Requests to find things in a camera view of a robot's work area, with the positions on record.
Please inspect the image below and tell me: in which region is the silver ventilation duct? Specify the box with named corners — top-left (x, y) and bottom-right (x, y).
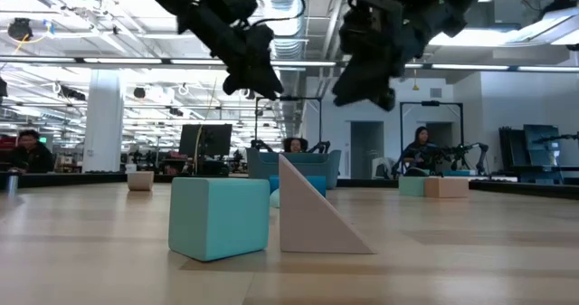
top-left (260, 0), bottom-right (311, 152)

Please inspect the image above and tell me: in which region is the black background monitor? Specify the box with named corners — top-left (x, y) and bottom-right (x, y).
top-left (178, 123), bottom-right (233, 158)

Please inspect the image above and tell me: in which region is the white chair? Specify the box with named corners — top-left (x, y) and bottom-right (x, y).
top-left (370, 156), bottom-right (395, 180)

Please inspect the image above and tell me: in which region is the cyan cube block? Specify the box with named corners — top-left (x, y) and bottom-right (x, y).
top-left (167, 176), bottom-right (271, 263)

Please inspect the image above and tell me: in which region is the white pillar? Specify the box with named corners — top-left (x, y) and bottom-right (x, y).
top-left (81, 68), bottom-right (126, 174)

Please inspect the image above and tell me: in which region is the wooden rectangular block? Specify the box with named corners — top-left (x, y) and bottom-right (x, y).
top-left (423, 176), bottom-right (470, 200)

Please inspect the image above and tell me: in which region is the dark equipment rack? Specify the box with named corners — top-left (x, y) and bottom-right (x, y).
top-left (498, 123), bottom-right (562, 184)

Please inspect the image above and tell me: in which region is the teal plastic bin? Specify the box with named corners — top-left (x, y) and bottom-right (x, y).
top-left (245, 148), bottom-right (343, 191)

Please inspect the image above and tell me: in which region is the dark blue rectangular block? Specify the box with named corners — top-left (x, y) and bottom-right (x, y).
top-left (269, 174), bottom-right (327, 199)

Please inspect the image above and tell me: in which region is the black aluminium table frame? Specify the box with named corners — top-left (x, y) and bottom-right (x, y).
top-left (0, 171), bottom-right (579, 201)

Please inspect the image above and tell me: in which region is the grey door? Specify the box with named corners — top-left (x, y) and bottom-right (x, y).
top-left (349, 120), bottom-right (385, 179)

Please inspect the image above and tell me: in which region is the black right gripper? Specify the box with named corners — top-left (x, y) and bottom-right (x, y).
top-left (331, 0), bottom-right (424, 113)

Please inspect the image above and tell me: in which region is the black ceiling cable reel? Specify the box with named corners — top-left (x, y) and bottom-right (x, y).
top-left (7, 17), bottom-right (34, 42)

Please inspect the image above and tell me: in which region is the wooden triangular block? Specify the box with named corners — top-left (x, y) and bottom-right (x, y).
top-left (278, 153), bottom-right (375, 255)

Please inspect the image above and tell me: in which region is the light cyan triangular block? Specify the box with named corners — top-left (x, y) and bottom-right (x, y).
top-left (398, 175), bottom-right (429, 198)

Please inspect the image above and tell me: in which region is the person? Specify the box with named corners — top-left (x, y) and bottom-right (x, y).
top-left (402, 126), bottom-right (438, 173)
top-left (282, 137), bottom-right (309, 155)
top-left (6, 129), bottom-right (55, 175)

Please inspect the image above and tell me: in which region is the wooden arch block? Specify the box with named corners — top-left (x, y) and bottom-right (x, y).
top-left (127, 170), bottom-right (156, 193)

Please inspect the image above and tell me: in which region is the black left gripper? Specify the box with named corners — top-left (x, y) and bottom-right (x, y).
top-left (176, 5), bottom-right (285, 100)

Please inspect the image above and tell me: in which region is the black gantry frame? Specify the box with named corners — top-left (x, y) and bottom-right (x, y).
top-left (399, 100), bottom-right (466, 170)

